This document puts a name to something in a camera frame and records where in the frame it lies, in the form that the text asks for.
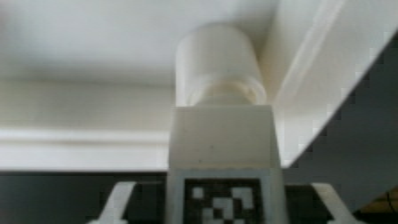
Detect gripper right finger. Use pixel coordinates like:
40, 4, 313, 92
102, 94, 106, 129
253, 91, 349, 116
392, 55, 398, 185
312, 183, 367, 224

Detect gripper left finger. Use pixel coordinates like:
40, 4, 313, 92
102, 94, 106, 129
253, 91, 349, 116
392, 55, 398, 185
88, 182, 138, 224

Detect white square table top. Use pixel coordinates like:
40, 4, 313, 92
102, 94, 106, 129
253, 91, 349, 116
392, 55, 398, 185
0, 0, 398, 171

